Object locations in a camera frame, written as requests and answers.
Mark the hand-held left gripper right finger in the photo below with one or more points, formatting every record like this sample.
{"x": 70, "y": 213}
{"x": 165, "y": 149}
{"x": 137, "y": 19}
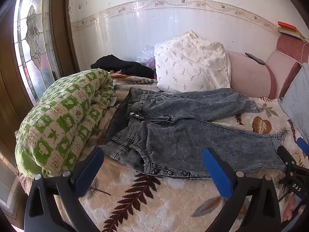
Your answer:
{"x": 217, "y": 171}

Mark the clear plastic bag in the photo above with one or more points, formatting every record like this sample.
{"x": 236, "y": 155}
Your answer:
{"x": 147, "y": 55}

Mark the person's right hand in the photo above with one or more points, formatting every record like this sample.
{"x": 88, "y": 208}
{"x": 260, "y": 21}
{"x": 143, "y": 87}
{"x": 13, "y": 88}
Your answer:
{"x": 289, "y": 214}

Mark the wooden door frame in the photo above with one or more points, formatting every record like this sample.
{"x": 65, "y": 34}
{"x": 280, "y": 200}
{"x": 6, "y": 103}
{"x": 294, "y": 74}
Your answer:
{"x": 60, "y": 29}

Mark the leaf-print blanket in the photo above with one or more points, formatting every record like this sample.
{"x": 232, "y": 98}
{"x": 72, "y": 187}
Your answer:
{"x": 169, "y": 198}

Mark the green patterned quilt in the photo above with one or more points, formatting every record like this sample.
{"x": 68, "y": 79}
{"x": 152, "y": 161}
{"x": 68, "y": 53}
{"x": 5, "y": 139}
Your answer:
{"x": 65, "y": 116}

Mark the black phone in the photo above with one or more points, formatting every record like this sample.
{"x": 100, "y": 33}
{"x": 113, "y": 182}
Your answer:
{"x": 255, "y": 58}

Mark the grey quilted cloth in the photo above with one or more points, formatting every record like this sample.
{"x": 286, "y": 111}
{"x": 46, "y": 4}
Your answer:
{"x": 297, "y": 96}

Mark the pink padded headboard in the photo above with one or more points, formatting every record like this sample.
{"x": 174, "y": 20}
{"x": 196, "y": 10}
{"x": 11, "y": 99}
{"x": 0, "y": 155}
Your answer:
{"x": 248, "y": 77}

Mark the grey denim pants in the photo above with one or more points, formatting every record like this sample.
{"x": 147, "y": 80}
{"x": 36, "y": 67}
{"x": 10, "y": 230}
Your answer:
{"x": 193, "y": 137}

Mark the red book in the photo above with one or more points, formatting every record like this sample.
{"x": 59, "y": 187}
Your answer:
{"x": 287, "y": 25}

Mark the white leaf-print pillow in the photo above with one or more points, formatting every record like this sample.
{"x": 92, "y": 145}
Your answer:
{"x": 190, "y": 62}

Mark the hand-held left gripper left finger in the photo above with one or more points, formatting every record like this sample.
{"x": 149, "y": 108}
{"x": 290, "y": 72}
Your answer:
{"x": 89, "y": 171}

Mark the white fabric tag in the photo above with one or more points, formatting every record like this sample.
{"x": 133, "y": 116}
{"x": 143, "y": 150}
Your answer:
{"x": 113, "y": 101}

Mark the stained glass door pane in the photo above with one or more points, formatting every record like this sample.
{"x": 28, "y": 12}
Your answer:
{"x": 31, "y": 41}

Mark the black garment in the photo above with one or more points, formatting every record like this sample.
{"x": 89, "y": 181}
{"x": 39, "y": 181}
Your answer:
{"x": 125, "y": 66}

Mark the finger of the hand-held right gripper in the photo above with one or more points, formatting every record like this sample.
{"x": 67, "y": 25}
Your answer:
{"x": 303, "y": 145}
{"x": 286, "y": 157}

